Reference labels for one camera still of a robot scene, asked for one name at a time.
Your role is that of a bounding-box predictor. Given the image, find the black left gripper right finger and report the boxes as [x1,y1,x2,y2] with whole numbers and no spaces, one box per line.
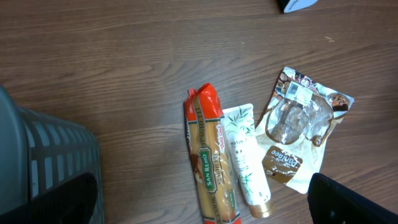
[307,173,397,224]

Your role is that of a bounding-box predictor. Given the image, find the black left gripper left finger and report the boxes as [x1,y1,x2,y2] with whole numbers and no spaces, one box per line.
[1,172,98,224]

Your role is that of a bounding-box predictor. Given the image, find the beige grain snack pouch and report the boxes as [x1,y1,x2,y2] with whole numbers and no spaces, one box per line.
[255,67,354,194]

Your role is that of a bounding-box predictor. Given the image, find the orange spaghetti packet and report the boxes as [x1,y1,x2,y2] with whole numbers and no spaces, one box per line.
[183,83,241,224]

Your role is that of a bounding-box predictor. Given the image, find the white gold-capped cream tube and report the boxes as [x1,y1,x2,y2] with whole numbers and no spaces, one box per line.
[223,103,274,219]

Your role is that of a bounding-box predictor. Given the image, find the white barcode scanner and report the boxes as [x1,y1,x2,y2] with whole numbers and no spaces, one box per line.
[277,0,318,14]

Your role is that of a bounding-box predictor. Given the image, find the grey plastic shopping basket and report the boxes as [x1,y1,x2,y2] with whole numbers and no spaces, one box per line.
[1,88,104,223]

